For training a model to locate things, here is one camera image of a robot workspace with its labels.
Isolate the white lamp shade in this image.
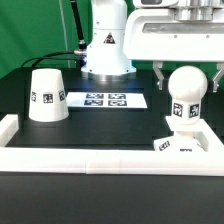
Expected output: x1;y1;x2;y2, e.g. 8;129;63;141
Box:
29;68;69;122

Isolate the white marker sheet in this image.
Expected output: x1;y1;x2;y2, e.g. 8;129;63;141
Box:
67;92;147;109

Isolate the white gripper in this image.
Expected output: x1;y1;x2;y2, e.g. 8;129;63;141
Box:
124;0;224;92

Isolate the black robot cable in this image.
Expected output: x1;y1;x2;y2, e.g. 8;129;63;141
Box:
20;0;88;69

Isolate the white lamp bulb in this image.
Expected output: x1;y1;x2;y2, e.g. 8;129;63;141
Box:
168;66;207;124

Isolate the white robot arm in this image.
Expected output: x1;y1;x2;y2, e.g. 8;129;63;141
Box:
82;0;224;91

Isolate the grey thin cable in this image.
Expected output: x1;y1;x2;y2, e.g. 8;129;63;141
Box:
58;0;72;69

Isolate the white foam border wall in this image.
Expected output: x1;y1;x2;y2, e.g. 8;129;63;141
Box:
0;114;224;176

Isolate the white lamp base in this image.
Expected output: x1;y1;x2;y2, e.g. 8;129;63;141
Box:
153;116;209;153

